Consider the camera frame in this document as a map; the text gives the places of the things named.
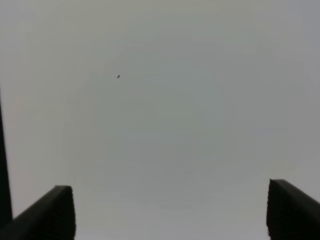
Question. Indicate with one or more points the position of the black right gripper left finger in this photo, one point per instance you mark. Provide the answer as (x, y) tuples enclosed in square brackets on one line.
[(52, 217)]

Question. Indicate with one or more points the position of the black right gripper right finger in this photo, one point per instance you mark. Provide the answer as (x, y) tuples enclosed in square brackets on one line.
[(291, 214)]

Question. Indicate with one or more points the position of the black rectangular mouse pad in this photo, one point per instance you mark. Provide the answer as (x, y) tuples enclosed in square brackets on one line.
[(6, 214)]

